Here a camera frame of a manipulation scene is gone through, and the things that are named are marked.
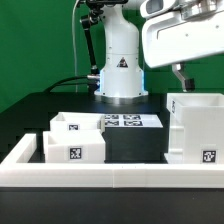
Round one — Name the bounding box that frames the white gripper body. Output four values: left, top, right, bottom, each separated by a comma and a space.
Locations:
142, 9, 224, 68

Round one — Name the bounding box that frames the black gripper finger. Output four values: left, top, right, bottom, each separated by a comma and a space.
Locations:
172, 63, 195, 92

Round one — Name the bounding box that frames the white drawer cabinet box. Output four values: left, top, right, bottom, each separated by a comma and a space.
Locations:
165, 93, 224, 165

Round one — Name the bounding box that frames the white drawer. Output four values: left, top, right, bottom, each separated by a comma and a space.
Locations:
43, 130, 106, 164
50, 112, 105, 133

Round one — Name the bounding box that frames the white front drawer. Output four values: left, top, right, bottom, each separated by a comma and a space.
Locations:
43, 130, 106, 164

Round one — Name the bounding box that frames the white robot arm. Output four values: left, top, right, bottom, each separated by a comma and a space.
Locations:
95, 0, 224, 104

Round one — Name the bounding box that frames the white tag sheet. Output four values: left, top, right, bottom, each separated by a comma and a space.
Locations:
105, 114, 163, 128

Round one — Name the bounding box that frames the white U-shaped boundary fence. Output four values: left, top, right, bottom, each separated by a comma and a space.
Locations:
0, 134, 224, 188

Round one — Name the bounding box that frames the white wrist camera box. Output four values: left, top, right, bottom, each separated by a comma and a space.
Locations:
140, 0, 179, 18

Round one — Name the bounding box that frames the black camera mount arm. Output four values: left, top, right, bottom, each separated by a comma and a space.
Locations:
80, 0, 128, 75

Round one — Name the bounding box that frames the white thin cable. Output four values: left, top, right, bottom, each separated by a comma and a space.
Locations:
71, 0, 83, 94

